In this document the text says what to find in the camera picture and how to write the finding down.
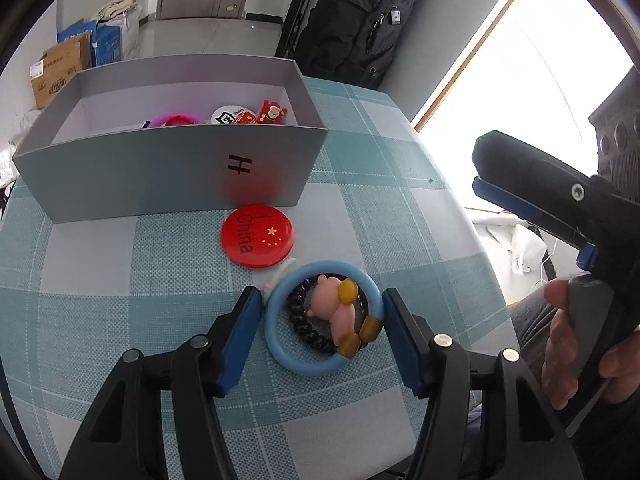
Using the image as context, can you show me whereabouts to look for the amber bead bracelet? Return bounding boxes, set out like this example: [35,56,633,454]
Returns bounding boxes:
[335,279,385,360]

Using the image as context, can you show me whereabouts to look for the black metal coat rack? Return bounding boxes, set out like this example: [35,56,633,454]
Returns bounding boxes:
[274,0,342,61]

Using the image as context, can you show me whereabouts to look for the wooden window frame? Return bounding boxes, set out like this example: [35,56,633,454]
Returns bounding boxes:
[411,0,547,132]

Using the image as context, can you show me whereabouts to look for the white cloth bag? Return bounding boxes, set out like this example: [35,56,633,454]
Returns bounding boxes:
[94,0,144,59]

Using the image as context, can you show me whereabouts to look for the person's grey pants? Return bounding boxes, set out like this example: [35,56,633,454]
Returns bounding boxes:
[507,284,557,366]

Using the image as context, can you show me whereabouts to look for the light blue ring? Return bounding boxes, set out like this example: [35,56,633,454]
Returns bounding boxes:
[263,260,387,377]

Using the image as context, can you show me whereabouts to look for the red figure charm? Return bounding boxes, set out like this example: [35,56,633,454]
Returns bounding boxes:
[255,98,290,125]

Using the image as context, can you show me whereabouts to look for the grey cardboard box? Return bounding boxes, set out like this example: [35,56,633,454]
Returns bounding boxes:
[12,56,330,224]

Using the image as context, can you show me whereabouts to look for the white round badge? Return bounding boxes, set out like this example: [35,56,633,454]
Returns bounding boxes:
[210,104,251,125]

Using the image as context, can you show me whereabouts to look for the teal checked tablecloth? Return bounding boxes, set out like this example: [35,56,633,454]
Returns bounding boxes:
[0,76,522,480]

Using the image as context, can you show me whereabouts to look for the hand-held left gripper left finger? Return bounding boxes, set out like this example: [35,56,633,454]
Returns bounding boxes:
[59,286,264,480]

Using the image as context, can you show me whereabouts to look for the purple bracelet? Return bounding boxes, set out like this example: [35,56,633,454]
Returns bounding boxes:
[148,112,207,129]

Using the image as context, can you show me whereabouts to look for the black backpack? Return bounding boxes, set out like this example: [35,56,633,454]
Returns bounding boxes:
[294,0,432,89]

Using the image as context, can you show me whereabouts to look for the brown cardboard box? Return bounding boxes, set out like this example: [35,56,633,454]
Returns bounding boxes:
[28,32,94,110]

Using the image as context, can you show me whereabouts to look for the white plastic bag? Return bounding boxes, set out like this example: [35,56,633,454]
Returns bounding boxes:
[512,222,549,274]

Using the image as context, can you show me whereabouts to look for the blue carton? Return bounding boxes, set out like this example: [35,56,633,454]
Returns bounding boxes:
[57,18,124,69]

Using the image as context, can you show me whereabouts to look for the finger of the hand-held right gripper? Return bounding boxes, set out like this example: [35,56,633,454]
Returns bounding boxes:
[472,176,599,272]
[471,130,622,222]

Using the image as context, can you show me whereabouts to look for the pink pig figure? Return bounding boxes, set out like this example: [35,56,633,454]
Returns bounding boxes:
[305,273,357,342]

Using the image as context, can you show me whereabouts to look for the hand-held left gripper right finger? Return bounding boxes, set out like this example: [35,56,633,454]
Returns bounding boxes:
[381,287,584,480]

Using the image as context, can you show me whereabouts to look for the person's right hand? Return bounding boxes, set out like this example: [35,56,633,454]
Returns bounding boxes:
[541,279,640,412]

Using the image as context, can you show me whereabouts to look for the red round badge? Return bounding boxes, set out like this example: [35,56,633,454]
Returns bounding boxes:
[221,204,296,268]

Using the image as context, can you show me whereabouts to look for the small white ornament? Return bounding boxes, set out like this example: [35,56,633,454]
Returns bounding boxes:
[263,258,297,297]

